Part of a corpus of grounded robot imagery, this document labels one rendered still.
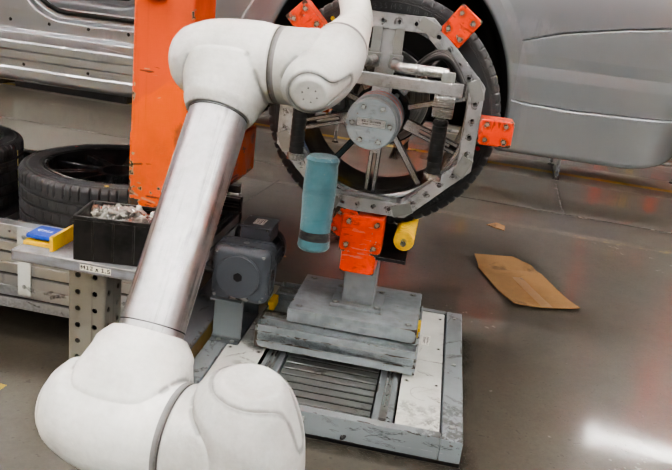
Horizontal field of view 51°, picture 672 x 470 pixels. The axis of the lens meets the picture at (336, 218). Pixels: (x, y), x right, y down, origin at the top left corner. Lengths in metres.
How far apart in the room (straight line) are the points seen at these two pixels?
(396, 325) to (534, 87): 0.84
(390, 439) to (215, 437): 1.05
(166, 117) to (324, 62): 0.83
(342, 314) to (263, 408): 1.24
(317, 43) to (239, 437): 0.62
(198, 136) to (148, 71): 0.77
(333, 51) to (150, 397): 0.59
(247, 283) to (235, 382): 1.15
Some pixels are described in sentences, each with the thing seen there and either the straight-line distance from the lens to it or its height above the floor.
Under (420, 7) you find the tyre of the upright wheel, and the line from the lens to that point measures 1.96.
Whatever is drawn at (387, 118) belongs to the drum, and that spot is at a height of 0.87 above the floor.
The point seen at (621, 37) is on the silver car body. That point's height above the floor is 1.13.
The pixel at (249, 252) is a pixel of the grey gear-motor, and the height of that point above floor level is 0.40.
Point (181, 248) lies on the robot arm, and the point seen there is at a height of 0.75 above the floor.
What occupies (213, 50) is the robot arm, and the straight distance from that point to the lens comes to 1.19.
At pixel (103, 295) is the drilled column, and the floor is 0.35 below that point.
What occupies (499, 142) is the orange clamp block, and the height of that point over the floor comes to 0.83.
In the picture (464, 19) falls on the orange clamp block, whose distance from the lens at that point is 1.87.
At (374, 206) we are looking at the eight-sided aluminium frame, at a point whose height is 0.59.
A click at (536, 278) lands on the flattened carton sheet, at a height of 0.01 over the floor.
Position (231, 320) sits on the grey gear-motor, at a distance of 2.23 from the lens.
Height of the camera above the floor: 1.13
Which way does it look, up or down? 17 degrees down
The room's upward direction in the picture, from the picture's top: 7 degrees clockwise
